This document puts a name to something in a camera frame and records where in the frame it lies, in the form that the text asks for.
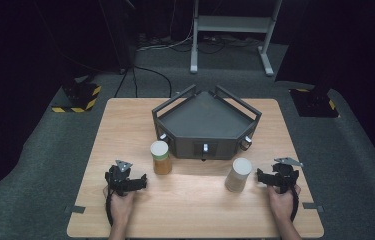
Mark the beige jar with white lid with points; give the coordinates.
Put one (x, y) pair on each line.
(239, 175)

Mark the grey tape strip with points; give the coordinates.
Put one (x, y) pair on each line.
(75, 209)
(312, 206)

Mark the person's right hand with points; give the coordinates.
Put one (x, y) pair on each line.
(282, 204)

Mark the black yellow striped stand base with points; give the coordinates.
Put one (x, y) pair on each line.
(78, 96)
(313, 103)

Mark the grey metal stand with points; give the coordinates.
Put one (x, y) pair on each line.
(231, 25)

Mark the amber jar with white lid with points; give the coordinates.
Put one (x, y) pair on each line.
(161, 160)

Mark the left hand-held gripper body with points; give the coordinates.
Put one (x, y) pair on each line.
(119, 176)

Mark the person's left hand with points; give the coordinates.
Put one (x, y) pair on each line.
(121, 206)

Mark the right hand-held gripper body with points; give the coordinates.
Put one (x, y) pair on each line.
(286, 175)

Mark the dark grey corner rack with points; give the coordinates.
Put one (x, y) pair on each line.
(205, 126)

